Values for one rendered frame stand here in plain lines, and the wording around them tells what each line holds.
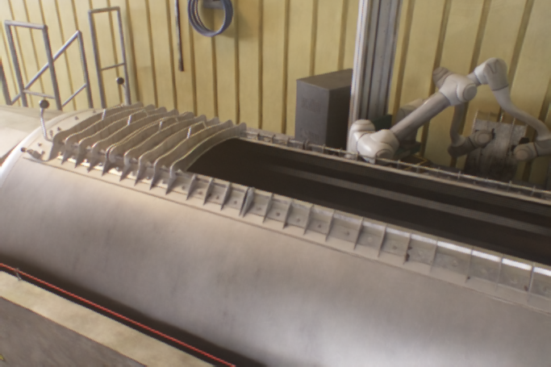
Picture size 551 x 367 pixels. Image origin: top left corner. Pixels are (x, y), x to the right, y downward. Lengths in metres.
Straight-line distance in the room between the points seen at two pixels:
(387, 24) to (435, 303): 2.09
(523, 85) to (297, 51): 1.74
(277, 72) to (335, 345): 3.01
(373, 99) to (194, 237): 1.90
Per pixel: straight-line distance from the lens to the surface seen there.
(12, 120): 3.15
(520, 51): 3.78
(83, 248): 2.13
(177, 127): 2.32
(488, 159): 3.86
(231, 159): 2.78
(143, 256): 1.93
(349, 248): 1.63
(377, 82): 3.32
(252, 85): 4.40
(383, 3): 3.20
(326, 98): 3.18
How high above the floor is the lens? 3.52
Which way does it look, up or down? 25 degrees down
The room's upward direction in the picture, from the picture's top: 1 degrees clockwise
